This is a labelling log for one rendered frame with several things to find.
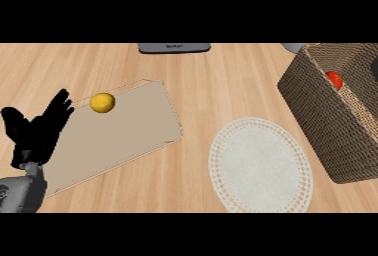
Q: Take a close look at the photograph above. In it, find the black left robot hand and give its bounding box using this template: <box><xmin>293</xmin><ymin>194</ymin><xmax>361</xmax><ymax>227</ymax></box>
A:
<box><xmin>0</xmin><ymin>88</ymin><xmax>76</xmax><ymax>171</ymax></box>

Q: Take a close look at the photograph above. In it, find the white round placemat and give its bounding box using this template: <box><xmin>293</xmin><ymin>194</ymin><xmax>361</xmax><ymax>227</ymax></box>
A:
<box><xmin>208</xmin><ymin>116</ymin><xmax>314</xmax><ymax>214</ymax></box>

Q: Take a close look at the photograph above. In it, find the brown wicker basket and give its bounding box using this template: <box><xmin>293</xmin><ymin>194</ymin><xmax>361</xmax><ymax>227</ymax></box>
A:
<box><xmin>275</xmin><ymin>43</ymin><xmax>378</xmax><ymax>185</ymax></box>

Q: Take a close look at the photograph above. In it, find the red tomato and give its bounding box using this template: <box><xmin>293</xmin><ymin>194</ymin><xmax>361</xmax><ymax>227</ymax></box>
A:
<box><xmin>324</xmin><ymin>70</ymin><xmax>343</xmax><ymax>91</ymax></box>

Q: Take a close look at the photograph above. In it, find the beige cutting board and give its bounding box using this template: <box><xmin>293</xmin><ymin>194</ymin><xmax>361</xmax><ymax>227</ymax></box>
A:
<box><xmin>42</xmin><ymin>78</ymin><xmax>184</xmax><ymax>198</ymax></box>

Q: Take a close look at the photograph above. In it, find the yellow round fruit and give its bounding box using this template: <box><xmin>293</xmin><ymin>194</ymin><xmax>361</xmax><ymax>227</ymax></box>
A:
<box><xmin>88</xmin><ymin>92</ymin><xmax>117</xmax><ymax>114</ymax></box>

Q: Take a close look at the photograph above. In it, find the dark grey flat appliance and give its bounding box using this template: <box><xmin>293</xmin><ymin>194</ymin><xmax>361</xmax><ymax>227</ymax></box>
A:
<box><xmin>135</xmin><ymin>43</ymin><xmax>212</xmax><ymax>55</ymax></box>

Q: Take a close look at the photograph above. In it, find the grey round object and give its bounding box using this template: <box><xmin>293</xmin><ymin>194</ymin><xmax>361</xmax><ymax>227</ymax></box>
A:
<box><xmin>280</xmin><ymin>43</ymin><xmax>309</xmax><ymax>55</ymax></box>

